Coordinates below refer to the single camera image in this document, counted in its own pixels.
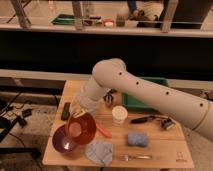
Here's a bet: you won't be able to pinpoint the black cables on floor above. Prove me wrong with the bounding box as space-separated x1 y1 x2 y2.
0 92 34 144

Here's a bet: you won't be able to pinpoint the red-orange bowl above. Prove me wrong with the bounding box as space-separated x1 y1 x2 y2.
65 113 96 146

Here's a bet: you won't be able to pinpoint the purple bowl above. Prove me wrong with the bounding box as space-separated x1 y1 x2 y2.
52 125 77 155

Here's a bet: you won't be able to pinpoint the green plastic tray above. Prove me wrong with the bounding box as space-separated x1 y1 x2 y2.
122 77 168 112

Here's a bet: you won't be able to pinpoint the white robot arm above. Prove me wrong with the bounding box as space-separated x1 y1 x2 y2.
70 58 213 142

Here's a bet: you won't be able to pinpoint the metal binder clip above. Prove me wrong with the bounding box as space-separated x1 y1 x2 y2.
161 118 175 130

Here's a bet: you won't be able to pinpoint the orange carrot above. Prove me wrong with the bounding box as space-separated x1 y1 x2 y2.
96 122 112 138

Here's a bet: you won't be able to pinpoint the background green tray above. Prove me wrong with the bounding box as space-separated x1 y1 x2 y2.
51 14 74 25

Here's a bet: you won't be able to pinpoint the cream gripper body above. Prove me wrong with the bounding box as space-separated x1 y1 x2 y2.
69 93 97 118

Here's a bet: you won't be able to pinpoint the black rectangular block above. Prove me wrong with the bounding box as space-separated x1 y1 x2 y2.
61 102 70 121

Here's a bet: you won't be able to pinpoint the blue sponge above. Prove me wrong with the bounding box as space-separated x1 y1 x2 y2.
127 133 148 147

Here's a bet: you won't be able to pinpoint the wooden table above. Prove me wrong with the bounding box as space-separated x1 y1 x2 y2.
43 81 194 169

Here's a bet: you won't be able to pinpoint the white cup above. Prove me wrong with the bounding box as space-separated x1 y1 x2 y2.
112 106 128 125

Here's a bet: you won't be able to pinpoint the grey folded cloth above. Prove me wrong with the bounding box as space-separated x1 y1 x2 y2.
85 140 113 166

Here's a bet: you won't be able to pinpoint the black handled utensil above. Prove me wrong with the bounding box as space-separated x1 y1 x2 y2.
130 115 162 124

